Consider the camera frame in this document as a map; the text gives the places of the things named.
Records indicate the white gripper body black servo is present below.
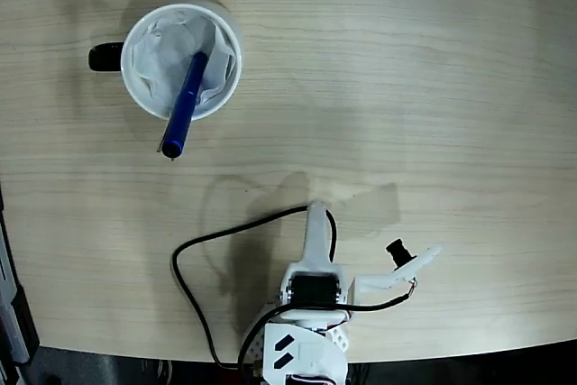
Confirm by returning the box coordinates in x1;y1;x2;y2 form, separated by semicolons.
278;261;350;320

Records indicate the blue metal pen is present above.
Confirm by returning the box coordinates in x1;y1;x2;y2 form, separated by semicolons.
156;51;211;161

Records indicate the white perforated arm base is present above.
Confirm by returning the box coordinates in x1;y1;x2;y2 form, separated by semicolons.
241;306;352;362

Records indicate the white crumpled paper tissue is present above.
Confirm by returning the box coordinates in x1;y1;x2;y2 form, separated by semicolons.
132;14;239;110

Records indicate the gray black equipment rack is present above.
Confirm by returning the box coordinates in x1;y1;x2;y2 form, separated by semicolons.
0;179;41;385

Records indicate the black camera cable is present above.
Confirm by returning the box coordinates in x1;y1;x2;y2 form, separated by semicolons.
169;205;418;368

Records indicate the white mug black handle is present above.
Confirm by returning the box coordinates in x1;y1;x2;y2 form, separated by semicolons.
87;2;243;123

